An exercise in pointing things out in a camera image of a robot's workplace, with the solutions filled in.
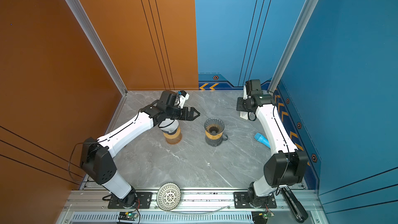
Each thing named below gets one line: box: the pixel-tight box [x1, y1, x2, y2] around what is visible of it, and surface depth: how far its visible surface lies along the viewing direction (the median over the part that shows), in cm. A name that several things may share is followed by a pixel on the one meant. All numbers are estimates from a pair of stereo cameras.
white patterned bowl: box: [155, 182, 182, 212], surface depth 75 cm
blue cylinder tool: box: [253, 132, 271, 149], surface depth 93 cm
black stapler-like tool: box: [280, 186, 309, 223], surface depth 71 cm
